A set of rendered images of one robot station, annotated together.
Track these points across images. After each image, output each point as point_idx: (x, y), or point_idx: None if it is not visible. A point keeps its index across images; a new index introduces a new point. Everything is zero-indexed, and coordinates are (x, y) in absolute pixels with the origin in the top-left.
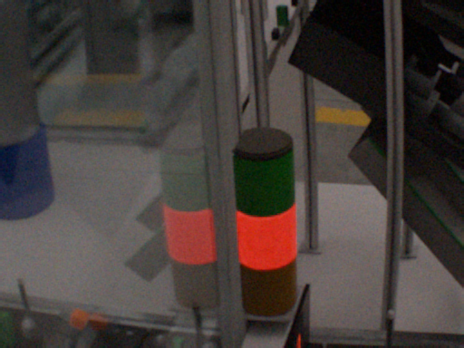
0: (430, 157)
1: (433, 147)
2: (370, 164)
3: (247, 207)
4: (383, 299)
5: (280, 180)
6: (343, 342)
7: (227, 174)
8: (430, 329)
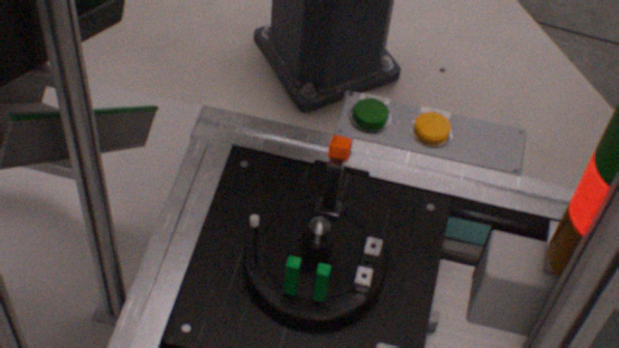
0: None
1: (82, 38)
2: (24, 145)
3: None
4: (109, 249)
5: None
6: (151, 323)
7: None
8: (46, 240)
